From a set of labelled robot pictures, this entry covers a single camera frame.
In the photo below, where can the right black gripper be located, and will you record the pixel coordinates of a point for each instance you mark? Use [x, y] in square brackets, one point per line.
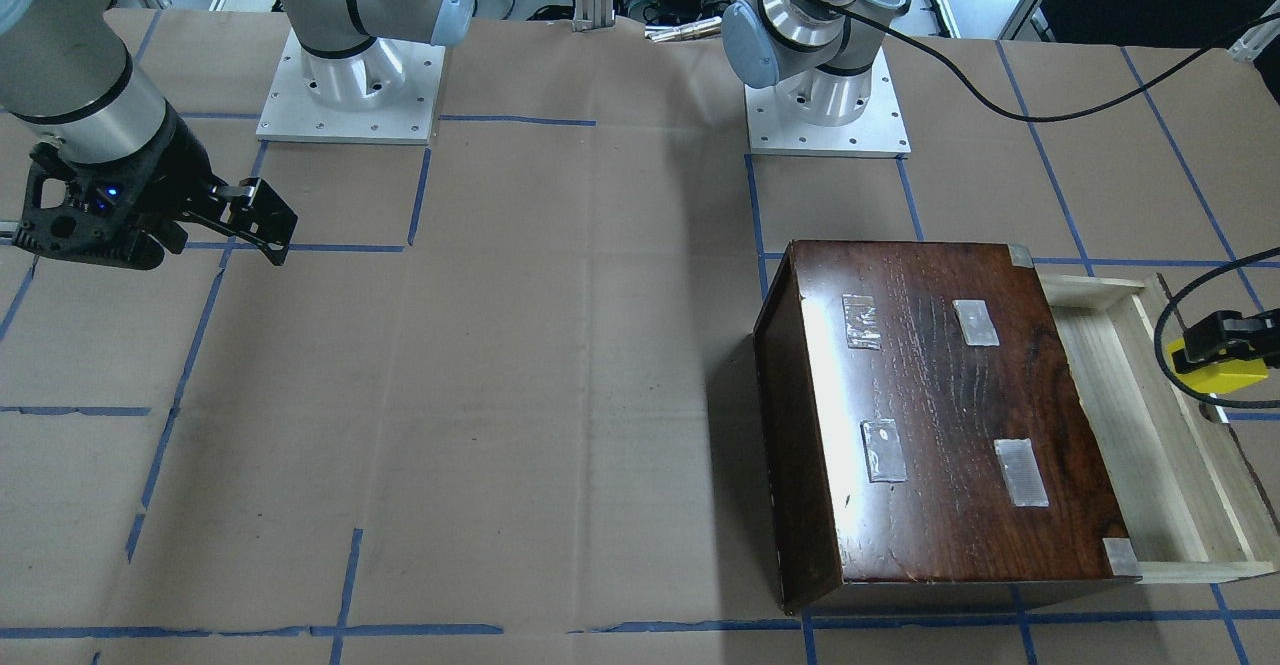
[176, 178]

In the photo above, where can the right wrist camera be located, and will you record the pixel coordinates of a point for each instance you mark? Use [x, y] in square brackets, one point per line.
[87, 213]

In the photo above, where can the dark wooden drawer cabinet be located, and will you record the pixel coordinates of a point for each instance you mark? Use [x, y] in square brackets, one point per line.
[927, 449]

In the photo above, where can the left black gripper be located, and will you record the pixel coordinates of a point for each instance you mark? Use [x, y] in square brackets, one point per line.
[1222, 336]

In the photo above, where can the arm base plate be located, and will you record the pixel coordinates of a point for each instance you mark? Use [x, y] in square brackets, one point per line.
[819, 114]
[385, 95]

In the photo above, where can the light wooden drawer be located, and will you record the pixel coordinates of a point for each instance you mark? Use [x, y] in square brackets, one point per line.
[1195, 511]

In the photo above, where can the yellow block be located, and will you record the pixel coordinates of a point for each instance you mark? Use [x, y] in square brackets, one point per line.
[1218, 376]

